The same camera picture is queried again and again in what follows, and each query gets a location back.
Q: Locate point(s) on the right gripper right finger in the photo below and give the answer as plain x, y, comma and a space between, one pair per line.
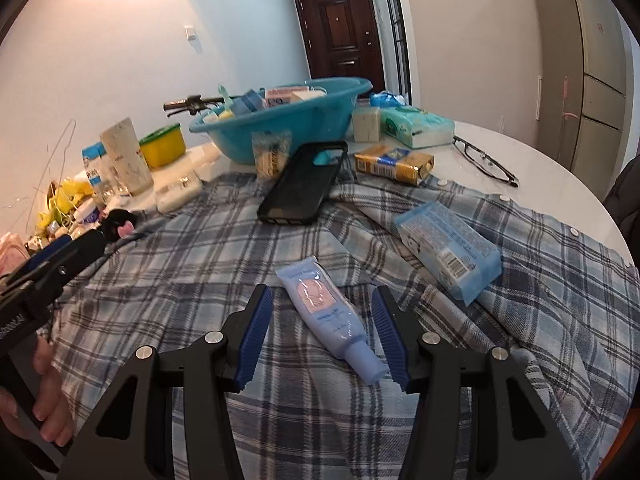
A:
513, 436

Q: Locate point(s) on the blue tissue pack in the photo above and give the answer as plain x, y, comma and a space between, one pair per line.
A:
460, 259

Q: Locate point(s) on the white napkin pack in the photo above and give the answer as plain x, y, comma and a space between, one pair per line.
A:
175, 194

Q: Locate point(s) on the yellow blue cigarette carton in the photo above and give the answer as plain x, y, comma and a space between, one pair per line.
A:
398, 164

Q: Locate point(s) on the clear cotton swab bag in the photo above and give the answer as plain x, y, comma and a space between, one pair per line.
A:
270, 151

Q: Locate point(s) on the left hand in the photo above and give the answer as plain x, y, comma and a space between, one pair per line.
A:
51, 406

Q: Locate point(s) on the white medicine bottle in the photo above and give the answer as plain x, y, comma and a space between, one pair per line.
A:
88, 212

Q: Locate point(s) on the black plush toy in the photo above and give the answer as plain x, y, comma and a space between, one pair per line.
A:
118, 223

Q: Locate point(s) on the blue white milk carton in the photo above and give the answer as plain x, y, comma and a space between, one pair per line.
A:
98, 172

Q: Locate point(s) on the white marble tumbler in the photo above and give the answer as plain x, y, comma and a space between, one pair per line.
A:
121, 144

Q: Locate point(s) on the yellow green lidded container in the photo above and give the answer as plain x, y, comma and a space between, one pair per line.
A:
163, 146

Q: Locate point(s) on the black eyeglasses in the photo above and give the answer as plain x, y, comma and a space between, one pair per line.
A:
484, 163

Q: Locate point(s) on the green wet wipes pack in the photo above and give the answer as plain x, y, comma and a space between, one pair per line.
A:
416, 128

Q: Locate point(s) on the black office chair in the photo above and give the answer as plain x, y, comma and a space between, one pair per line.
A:
623, 200

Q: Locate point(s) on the white marble box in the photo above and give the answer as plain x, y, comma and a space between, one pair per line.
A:
366, 124

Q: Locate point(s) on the blue plastic basin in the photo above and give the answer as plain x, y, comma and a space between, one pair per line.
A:
326, 118

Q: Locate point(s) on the blue plastic bag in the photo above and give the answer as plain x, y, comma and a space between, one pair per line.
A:
386, 99

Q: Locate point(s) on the beige refrigerator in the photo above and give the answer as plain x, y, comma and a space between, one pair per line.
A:
583, 88

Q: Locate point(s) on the dark wooden door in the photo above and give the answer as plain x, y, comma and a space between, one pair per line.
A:
341, 39

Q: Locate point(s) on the wire clothes hanger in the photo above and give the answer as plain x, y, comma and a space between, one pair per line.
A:
25, 181

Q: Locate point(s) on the white light switch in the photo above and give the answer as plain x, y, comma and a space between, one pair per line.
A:
190, 32

